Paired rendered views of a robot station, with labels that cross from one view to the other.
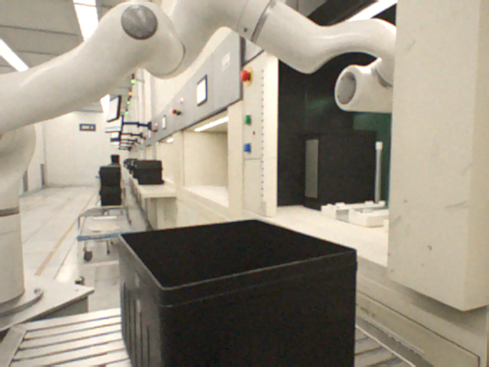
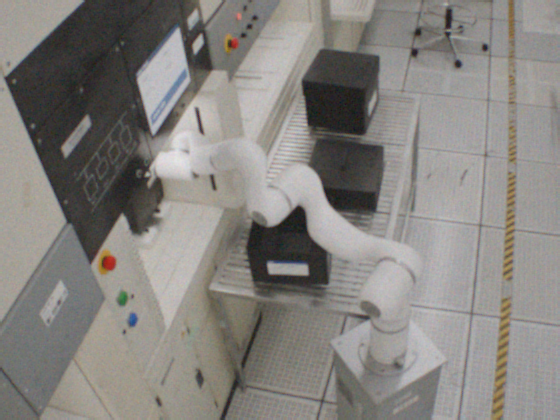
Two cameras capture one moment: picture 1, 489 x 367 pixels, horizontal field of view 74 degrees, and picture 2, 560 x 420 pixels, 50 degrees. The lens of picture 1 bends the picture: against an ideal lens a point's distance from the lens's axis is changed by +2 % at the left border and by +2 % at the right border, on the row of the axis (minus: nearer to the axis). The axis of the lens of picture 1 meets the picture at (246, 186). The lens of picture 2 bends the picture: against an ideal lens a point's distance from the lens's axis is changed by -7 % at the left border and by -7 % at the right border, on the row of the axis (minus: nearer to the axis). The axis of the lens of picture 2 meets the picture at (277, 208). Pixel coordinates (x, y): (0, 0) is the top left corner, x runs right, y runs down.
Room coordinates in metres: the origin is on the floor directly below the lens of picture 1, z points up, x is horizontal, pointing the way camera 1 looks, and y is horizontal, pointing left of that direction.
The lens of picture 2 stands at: (1.64, 1.09, 2.52)
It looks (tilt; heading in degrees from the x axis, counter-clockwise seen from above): 44 degrees down; 224
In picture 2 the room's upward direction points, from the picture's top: 8 degrees counter-clockwise
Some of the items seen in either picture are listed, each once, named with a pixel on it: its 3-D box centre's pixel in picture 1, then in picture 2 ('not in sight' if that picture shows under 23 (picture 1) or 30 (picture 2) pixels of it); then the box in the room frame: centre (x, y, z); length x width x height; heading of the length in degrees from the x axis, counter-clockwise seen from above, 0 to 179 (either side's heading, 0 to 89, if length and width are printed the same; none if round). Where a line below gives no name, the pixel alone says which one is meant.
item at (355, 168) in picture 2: not in sight; (344, 171); (0.06, -0.03, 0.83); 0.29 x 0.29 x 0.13; 24
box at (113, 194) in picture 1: (110, 195); not in sight; (4.27, 1.83, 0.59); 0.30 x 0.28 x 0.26; 22
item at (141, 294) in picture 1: (227, 294); (292, 238); (0.48, 0.03, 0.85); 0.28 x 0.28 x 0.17; 30
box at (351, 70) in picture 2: not in sight; (342, 90); (-0.34, -0.30, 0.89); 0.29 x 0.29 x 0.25; 17
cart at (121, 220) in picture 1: (107, 245); not in sight; (2.99, 1.32, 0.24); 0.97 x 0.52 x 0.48; 24
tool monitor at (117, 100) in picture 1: (128, 114); not in sight; (3.82, 1.38, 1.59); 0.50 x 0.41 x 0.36; 112
